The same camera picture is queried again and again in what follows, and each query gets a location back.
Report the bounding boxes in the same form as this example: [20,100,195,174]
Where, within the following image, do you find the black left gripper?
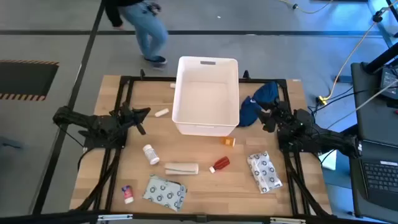
[116,101,152,136]

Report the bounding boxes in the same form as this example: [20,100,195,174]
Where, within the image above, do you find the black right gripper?
[257,99,295,134]

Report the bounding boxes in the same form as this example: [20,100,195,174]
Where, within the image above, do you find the small pink labelled bottle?
[121,185,135,205]

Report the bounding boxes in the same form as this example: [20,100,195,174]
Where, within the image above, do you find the white pill bottle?
[142,144,160,166]

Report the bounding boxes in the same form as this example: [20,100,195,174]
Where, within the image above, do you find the black light stand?
[372,0,398,47]

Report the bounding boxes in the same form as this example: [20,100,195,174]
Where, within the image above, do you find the black side desk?
[350,62,398,223]

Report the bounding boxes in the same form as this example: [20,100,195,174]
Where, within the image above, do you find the grey patterned pouch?
[142,174,188,213]

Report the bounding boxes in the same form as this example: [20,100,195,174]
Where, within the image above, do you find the red liquid bottle white cap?
[208,156,231,174]

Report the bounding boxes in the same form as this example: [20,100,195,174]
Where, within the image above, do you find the white patterned pouch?
[246,151,284,194]

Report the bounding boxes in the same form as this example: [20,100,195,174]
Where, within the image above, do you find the black laptop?
[360,139,398,212]

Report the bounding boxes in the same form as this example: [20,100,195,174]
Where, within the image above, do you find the black electronic device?
[379,65,398,101]

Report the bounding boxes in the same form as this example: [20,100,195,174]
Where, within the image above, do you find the black hazard-striped floor mat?
[0,59,60,102]

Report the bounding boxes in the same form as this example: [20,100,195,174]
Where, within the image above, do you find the dark blue cloth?
[238,81,280,128]

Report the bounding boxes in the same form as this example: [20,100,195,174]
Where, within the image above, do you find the yellow floor cable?
[278,0,333,15]

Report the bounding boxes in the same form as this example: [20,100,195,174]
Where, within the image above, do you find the black stand pole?
[363,42,398,75]

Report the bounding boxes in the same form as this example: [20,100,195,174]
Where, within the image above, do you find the silver aluminium rail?
[269,217,307,224]
[98,213,134,222]

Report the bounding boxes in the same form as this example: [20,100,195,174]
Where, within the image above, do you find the person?
[104,0,169,70]

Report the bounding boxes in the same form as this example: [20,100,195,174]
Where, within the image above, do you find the white perforated plastic basket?
[172,55,240,138]

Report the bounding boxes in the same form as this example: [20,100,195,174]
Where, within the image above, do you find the yellow power cable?
[317,0,398,106]

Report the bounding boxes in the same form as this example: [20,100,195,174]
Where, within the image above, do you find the black aluminium table frame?
[70,68,335,218]

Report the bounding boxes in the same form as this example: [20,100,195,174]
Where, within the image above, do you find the beige elastic bandage roll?
[164,162,200,175]

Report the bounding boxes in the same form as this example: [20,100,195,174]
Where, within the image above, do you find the white paper sheet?
[320,150,338,171]

